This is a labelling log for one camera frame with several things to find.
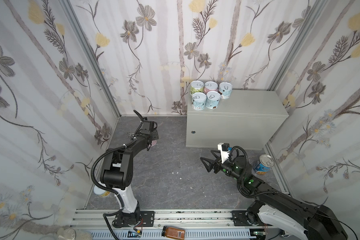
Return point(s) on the orange brown bottle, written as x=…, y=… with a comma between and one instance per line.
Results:
x=173, y=233

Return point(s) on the green label can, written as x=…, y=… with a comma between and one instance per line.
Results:
x=197, y=87

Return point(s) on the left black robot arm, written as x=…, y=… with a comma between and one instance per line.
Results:
x=113, y=171

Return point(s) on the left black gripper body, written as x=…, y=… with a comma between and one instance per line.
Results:
x=148, y=129

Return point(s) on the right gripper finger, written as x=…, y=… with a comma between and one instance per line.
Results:
x=209, y=164
x=216, y=154

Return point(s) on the yellow label can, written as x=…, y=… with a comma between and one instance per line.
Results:
x=100, y=192

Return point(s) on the teal can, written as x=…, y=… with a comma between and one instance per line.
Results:
x=199, y=101
x=225, y=90
x=213, y=99

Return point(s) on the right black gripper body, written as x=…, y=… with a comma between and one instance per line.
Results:
x=217, y=165

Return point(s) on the blue label can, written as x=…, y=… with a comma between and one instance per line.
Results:
x=264, y=164

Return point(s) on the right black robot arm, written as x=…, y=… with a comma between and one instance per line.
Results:
x=272, y=207

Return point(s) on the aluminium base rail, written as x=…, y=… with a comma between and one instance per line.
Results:
x=218, y=224

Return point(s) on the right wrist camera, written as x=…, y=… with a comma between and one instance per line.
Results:
x=224, y=149

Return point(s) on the pink label can front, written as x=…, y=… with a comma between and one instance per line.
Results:
x=210, y=86

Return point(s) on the grey metal cabinet box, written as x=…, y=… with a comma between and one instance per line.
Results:
x=247, y=119

